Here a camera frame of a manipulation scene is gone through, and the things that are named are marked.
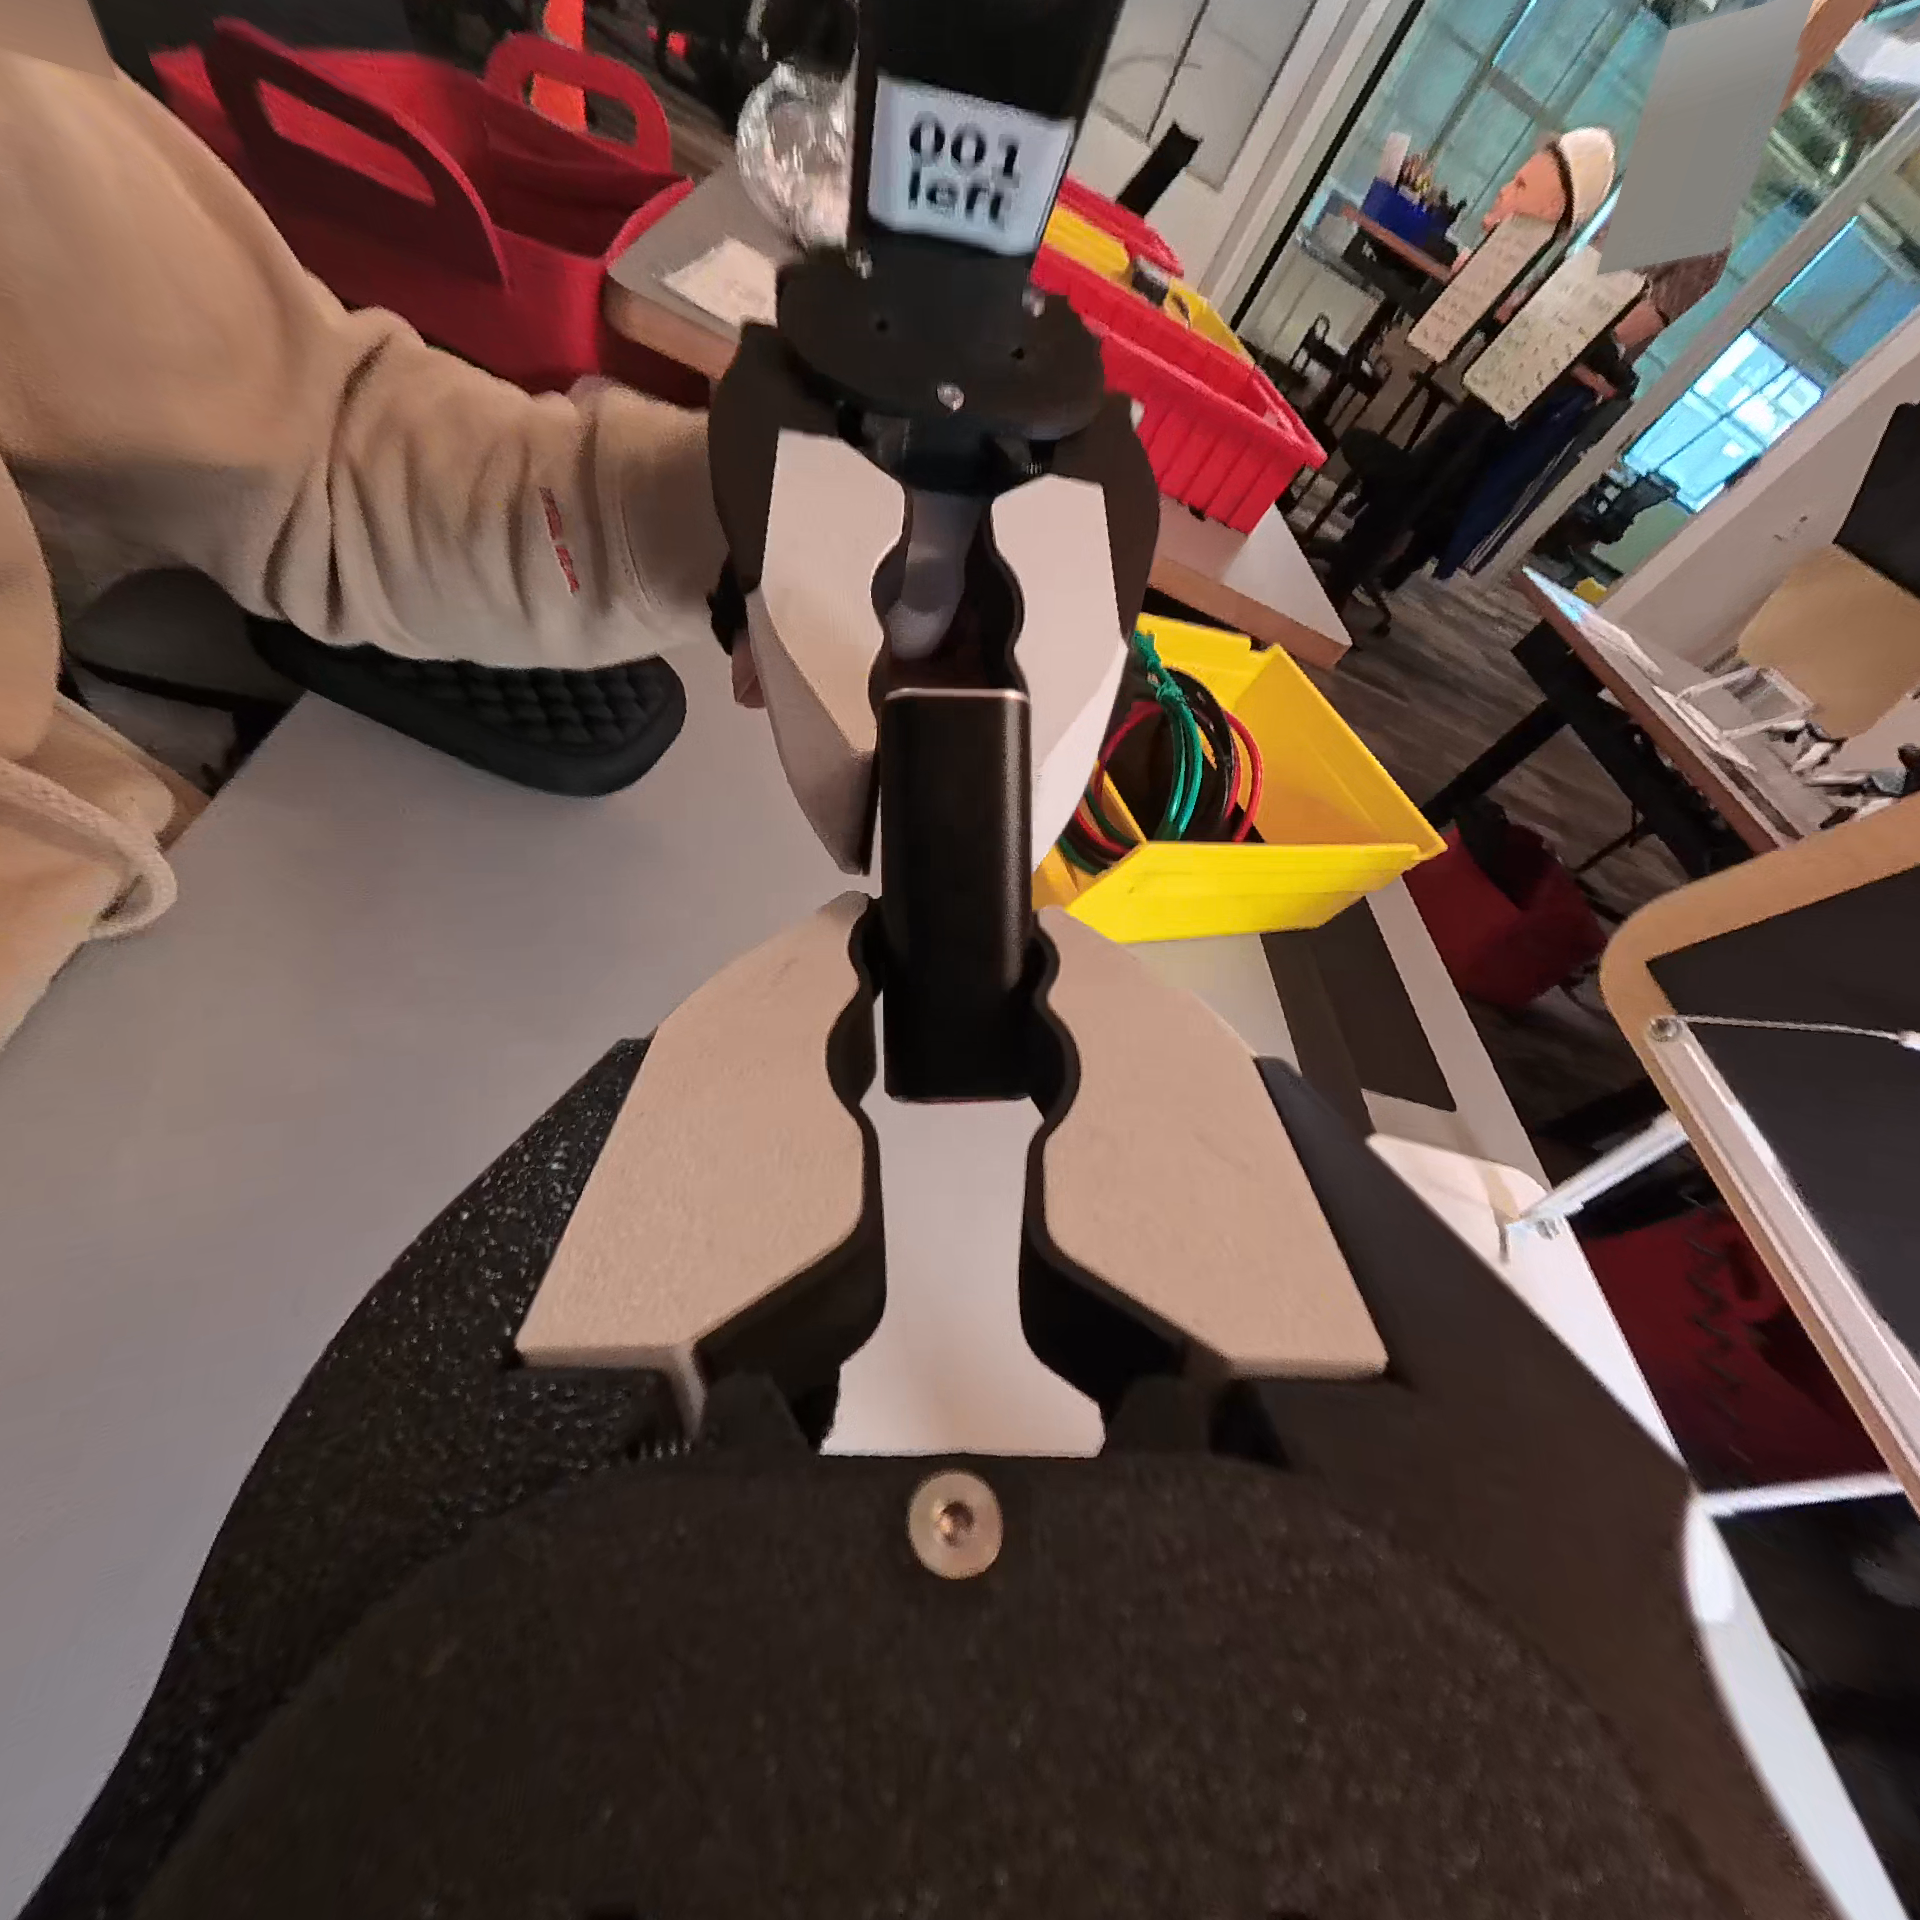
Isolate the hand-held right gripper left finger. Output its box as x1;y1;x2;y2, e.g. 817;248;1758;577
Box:
514;891;889;1427

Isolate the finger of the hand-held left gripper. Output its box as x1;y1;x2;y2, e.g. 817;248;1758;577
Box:
979;477;1130;903
745;432;909;880

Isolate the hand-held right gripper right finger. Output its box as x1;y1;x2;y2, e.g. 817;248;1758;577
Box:
1025;908;1393;1385

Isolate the black ethernet adapter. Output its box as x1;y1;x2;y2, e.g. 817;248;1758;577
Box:
874;487;1041;1105

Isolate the person's left forearm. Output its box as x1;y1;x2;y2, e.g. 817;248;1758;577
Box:
0;45;741;676

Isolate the small yellow plastic bin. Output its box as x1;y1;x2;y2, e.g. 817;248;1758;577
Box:
1042;209;1255;362

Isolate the white paper sheet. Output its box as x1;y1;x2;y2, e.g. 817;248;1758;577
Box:
661;248;783;329

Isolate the clear plastic bag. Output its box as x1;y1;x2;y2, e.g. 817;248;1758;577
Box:
735;60;863;249

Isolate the red plastic storage bin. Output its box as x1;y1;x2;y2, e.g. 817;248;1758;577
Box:
1030;176;1329;530

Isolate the yellow plastic storage bin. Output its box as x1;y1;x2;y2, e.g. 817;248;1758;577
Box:
1030;612;1450;947

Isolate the black padded chair armrest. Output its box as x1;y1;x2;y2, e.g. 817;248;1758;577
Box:
246;612;689;797

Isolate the red bag under table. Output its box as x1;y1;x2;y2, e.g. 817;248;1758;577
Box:
1407;823;1610;1011

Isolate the blue pen box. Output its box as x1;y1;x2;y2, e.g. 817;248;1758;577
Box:
1363;168;1461;255

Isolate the white printed board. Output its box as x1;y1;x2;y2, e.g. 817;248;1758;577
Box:
1463;248;1649;425
1410;217;1548;365

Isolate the red felt bag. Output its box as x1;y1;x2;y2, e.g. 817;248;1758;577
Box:
151;17;707;407

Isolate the red crate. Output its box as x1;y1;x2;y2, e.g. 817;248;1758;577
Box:
1581;1201;1883;1490

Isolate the cluttered office desk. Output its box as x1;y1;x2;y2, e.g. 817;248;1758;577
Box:
1511;562;1920;887

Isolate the mannequin head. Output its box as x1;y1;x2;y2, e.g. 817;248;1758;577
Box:
1493;129;1622;265

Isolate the person's beige sweater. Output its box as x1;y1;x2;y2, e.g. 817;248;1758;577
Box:
0;450;212;1051

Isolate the coiled green cable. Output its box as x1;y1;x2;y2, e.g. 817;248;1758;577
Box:
1125;631;1255;842

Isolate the coiled black cable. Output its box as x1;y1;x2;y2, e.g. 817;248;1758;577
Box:
1083;697;1250;869

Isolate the coiled red cable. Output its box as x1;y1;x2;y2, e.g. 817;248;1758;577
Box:
1049;701;1273;875

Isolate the black panel with wooden frame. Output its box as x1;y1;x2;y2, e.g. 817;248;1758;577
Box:
1598;809;1920;1519

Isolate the thin steel wire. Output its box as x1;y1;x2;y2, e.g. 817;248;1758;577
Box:
1657;1015;1920;1050

